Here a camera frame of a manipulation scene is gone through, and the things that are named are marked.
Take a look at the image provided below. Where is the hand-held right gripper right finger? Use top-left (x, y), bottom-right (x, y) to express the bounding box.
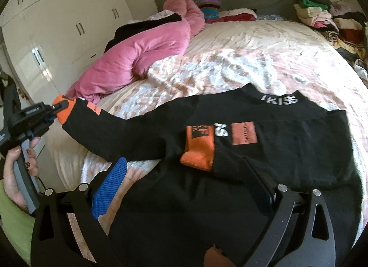
top-left (236, 156), bottom-right (338, 267)

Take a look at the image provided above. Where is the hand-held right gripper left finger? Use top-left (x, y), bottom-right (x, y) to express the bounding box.
top-left (30, 156), bottom-right (128, 267)

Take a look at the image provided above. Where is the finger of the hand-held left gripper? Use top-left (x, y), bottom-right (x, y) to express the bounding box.
top-left (34, 116), bottom-right (58, 139)
top-left (51, 99), bottom-right (72, 113)

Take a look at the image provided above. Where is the black sweater with orange cuffs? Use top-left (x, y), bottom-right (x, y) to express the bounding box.
top-left (52, 84), bottom-right (364, 267)

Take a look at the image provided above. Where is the person's left forearm green sleeve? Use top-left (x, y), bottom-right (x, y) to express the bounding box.
top-left (0, 179), bottom-right (37, 265)

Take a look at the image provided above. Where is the pile of folded clothes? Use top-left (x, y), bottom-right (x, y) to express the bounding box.
top-left (293, 0), bottom-right (368, 82)

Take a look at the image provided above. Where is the person's left hand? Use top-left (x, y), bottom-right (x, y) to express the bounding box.
top-left (2, 137), bottom-right (41, 210)

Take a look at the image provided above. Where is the person's right hand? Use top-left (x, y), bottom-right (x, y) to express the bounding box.
top-left (204, 243), bottom-right (232, 267)

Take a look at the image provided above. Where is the cream wardrobe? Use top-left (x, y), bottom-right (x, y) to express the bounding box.
top-left (0, 0), bottom-right (134, 129)

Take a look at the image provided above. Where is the pink padded quilt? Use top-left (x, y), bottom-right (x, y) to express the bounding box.
top-left (65, 0), bottom-right (206, 104)

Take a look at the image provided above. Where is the black garment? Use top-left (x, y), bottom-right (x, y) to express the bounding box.
top-left (104, 13), bottom-right (185, 53)

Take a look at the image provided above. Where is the floral bed blanket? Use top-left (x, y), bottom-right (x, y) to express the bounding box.
top-left (46, 18), bottom-right (368, 198)

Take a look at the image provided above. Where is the striped knitted cloth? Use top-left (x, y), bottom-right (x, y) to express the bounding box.
top-left (196, 0), bottom-right (224, 20)

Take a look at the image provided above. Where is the red cloth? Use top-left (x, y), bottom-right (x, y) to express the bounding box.
top-left (212, 12), bottom-right (258, 23)

